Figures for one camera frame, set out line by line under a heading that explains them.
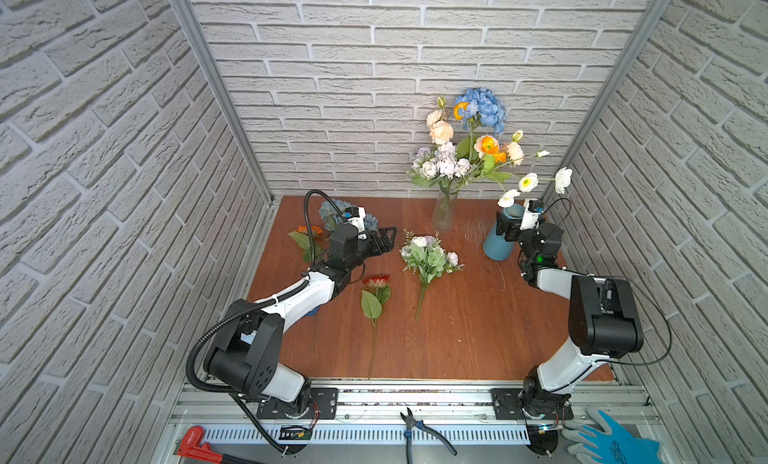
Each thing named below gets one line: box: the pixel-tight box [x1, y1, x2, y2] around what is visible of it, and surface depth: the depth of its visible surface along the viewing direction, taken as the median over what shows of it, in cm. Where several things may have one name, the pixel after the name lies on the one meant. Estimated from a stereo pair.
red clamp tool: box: [178, 426, 265, 464], surface depth 68 cm
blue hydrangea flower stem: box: [454, 87, 507, 161], surface depth 84 cm
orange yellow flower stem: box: [454, 102, 507, 163], surface depth 81 cm
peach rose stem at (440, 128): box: [426, 95, 454, 145], surface depth 91 cm
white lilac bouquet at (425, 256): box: [399, 229, 465, 322], surface depth 97 cm
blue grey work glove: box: [561, 408, 663, 464], surface depth 69 cm
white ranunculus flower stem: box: [486, 150, 573, 208], surface depth 71 cm
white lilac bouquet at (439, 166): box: [407, 141, 472, 195], surface depth 88 cm
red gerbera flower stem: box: [361, 275, 391, 379], surface depth 90 cm
